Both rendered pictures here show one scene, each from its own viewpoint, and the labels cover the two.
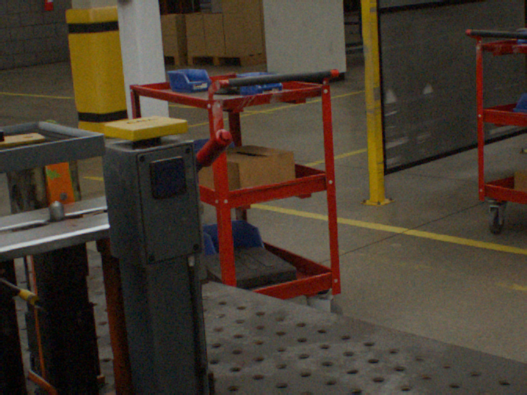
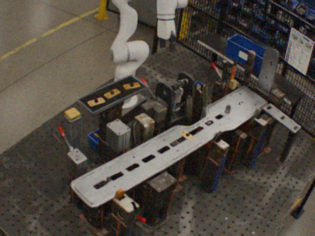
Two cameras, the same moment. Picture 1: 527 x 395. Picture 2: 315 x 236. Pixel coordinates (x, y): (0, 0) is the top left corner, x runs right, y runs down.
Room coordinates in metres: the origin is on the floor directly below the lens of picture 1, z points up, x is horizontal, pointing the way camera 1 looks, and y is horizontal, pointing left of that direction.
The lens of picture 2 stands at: (2.65, 0.06, 2.56)
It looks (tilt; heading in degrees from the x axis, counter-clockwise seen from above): 39 degrees down; 165
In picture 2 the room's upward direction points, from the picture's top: 9 degrees clockwise
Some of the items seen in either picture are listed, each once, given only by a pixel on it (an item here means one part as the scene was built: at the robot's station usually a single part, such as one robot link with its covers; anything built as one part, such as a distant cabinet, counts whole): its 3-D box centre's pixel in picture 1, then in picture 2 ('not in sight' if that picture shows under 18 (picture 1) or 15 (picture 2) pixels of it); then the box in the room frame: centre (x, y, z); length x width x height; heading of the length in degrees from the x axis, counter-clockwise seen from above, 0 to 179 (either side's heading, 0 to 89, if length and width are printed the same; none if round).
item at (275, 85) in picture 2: not in sight; (252, 66); (0.25, 1.33, 1.02); 0.90 x 0.22 x 0.03; 35
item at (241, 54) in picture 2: not in sight; (249, 53); (0.21, 1.30, 1.10); 0.30 x 0.17 x 0.13; 43
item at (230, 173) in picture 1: (237, 197); not in sight; (3.55, 0.10, 0.49); 0.81 x 0.47 x 0.97; 28
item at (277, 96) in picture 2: not in sight; (271, 114); (0.61, 1.38, 0.88); 0.08 x 0.08 x 0.36; 35
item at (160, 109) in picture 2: not in sight; (153, 133); (0.78, 0.56, 0.89); 0.13 x 0.11 x 0.38; 35
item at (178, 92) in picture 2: not in sight; (171, 116); (0.70, 0.67, 0.94); 0.18 x 0.13 x 0.49; 125
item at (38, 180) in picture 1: (51, 270); (124, 224); (1.42, 0.32, 0.88); 0.15 x 0.11 x 0.36; 35
